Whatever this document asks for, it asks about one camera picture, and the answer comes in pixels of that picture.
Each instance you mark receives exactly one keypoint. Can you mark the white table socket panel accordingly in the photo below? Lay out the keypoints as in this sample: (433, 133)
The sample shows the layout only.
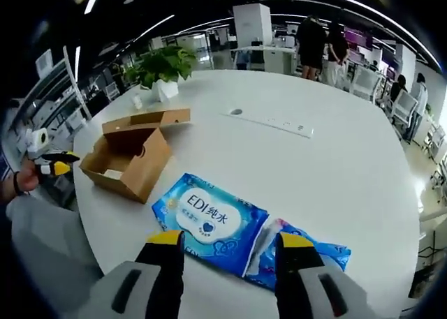
(269, 121)

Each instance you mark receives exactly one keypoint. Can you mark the brown cardboard shoe box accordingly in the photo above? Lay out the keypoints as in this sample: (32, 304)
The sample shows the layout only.
(150, 165)

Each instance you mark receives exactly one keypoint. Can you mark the person's left hand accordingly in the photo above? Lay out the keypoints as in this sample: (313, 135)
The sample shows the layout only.
(29, 177)

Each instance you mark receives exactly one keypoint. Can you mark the blue pink soft pack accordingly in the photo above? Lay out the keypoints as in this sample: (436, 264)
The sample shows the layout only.
(331, 256)

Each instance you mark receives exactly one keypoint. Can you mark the green plant in white pot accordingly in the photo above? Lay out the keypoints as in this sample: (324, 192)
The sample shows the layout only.
(164, 64)

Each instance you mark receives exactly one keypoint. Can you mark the white mesh office chair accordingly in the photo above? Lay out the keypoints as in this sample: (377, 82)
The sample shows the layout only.
(52, 242)

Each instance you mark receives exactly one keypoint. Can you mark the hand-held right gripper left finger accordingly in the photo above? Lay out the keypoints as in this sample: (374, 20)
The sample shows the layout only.
(164, 270)

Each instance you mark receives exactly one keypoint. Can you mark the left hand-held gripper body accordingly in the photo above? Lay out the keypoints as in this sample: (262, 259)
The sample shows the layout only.
(37, 142)

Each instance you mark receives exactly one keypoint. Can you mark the blue white soft wipes pack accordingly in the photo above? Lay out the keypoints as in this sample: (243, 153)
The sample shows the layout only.
(209, 214)

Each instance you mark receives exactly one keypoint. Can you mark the black wristband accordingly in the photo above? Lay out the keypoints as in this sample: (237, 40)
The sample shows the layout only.
(17, 183)

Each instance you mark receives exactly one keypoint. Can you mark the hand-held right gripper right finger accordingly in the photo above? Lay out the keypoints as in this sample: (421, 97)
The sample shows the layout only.
(297, 266)

